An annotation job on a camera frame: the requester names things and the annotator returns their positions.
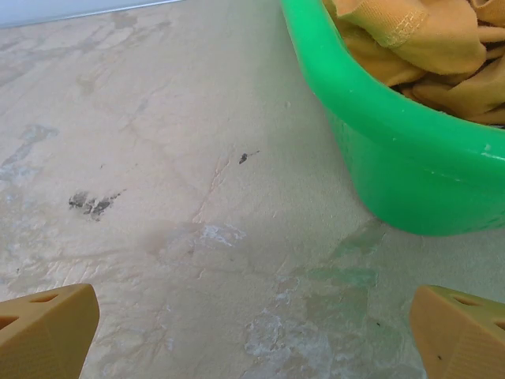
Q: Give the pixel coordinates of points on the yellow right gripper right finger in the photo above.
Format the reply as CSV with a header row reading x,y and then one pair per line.
x,y
461,339

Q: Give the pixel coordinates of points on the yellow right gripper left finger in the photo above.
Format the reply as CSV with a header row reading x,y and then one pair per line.
x,y
43,335

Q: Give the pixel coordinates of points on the green plastic basket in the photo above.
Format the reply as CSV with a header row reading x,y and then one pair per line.
x,y
414,177

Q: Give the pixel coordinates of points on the yellow printed t-shirt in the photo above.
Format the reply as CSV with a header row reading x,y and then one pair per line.
x,y
430,43

